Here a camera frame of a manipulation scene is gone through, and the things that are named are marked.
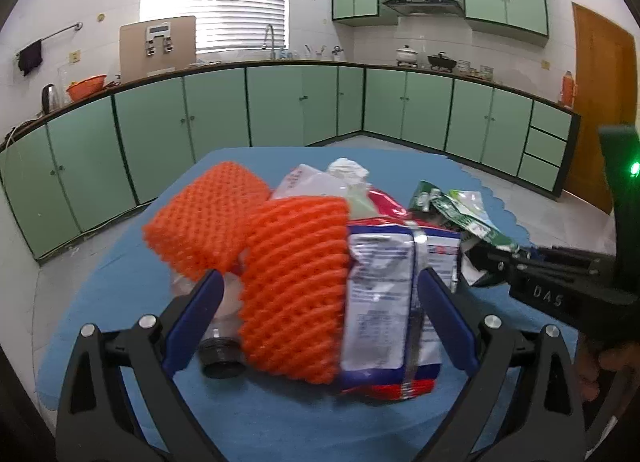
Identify crushed red can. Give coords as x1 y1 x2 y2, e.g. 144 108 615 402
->
367 188 413 223

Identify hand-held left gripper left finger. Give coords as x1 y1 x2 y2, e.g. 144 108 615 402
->
56 269 226 462

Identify dark hanging towel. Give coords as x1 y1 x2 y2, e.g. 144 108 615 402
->
17 41 43 76

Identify black range hood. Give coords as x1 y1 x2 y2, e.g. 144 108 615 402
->
382 0 463 17

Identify brown cardboard board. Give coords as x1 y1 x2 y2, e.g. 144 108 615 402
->
119 16 197 84

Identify clear bottle with black cap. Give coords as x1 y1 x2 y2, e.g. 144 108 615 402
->
172 269 246 379

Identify orange plastic basin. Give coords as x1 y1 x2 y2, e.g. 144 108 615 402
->
66 75 108 102

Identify person's right hand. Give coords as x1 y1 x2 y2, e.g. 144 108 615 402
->
575 335 640 403

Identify silver and blue snack packet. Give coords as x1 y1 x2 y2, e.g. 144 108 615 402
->
340 222 463 400

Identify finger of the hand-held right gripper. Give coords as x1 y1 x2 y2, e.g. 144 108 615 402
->
462 241 540 288

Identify wooden door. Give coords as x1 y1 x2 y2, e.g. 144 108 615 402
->
565 2 638 215

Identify green lower kitchen cabinets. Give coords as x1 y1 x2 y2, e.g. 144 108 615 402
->
0 62 581 260

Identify metal towel rail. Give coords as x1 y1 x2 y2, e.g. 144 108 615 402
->
15 22 83 56

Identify dark green snack packet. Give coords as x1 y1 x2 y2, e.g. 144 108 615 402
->
407 181 521 253

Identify clear plastic bag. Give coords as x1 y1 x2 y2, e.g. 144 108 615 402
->
271 163 373 220

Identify blue tablecloth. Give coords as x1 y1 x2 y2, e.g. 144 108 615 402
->
32 146 581 462

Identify orange foam fruit net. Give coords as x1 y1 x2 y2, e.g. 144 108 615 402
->
237 195 351 385
142 161 273 283

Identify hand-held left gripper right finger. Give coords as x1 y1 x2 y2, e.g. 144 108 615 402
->
417 268 586 462

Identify white tissue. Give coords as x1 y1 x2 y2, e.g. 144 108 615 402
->
326 158 371 185

